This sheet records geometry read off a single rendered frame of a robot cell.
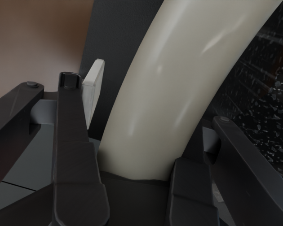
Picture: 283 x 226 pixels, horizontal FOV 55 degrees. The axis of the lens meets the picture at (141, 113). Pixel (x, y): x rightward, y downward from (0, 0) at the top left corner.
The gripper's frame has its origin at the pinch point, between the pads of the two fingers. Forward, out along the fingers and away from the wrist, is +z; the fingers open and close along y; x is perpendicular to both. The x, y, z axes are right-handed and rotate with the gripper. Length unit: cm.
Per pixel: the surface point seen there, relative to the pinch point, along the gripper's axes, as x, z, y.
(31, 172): -49, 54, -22
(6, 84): -35, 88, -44
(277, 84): 1.4, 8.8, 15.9
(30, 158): -49, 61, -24
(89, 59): -17, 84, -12
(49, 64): -23, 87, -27
